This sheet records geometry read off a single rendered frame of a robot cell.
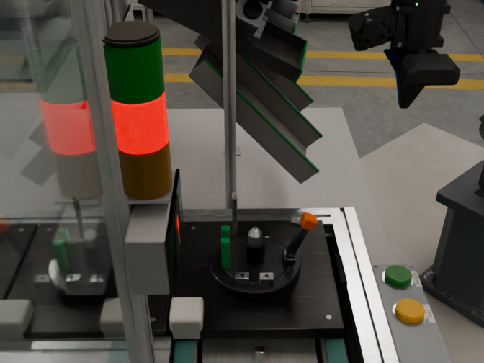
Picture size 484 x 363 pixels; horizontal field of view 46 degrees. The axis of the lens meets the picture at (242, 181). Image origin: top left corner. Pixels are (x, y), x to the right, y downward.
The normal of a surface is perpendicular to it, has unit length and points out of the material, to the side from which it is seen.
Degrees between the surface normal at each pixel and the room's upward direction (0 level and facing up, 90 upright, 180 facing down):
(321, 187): 0
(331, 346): 0
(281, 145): 90
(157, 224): 0
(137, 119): 90
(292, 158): 90
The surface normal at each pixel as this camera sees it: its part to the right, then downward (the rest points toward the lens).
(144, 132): 0.30, 0.54
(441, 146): 0.00, -0.82
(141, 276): 0.01, 0.57
